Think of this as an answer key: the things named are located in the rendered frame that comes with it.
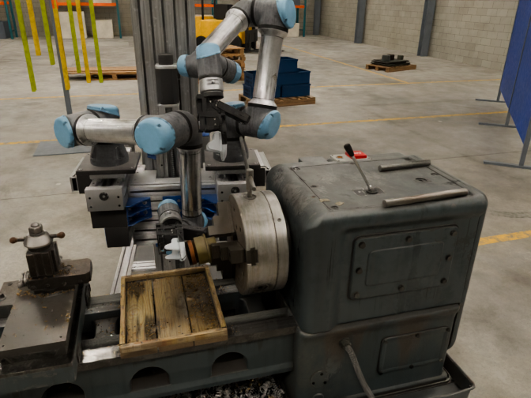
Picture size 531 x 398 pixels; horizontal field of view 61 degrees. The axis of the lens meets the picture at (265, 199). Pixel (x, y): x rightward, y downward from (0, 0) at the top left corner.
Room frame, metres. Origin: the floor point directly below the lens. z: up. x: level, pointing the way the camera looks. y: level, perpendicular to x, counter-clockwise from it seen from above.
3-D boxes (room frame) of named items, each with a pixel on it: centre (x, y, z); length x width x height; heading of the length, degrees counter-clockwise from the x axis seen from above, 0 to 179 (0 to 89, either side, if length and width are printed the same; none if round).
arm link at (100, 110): (1.74, 0.64, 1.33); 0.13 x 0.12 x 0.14; 151
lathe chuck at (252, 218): (1.24, 0.05, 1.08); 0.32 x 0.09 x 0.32; 16
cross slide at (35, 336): (1.09, 0.64, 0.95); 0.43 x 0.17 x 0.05; 16
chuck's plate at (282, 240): (1.26, -0.01, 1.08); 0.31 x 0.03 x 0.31; 16
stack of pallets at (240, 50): (10.83, 1.24, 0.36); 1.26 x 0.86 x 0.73; 119
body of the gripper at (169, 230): (1.28, 0.30, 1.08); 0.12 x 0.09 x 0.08; 16
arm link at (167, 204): (1.43, 0.34, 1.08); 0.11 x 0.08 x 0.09; 16
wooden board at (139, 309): (1.17, 0.30, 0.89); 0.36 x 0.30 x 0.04; 16
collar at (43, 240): (1.15, 0.66, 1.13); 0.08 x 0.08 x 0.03
